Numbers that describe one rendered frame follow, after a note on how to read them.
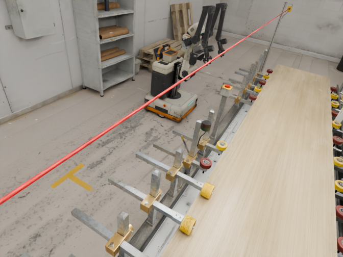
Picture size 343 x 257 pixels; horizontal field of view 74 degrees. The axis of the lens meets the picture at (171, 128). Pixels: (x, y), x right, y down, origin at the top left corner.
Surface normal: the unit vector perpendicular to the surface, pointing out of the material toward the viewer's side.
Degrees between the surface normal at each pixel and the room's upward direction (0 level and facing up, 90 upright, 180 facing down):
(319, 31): 90
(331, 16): 90
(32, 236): 0
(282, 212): 0
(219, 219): 0
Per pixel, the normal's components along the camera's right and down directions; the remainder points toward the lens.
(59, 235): 0.11, -0.80
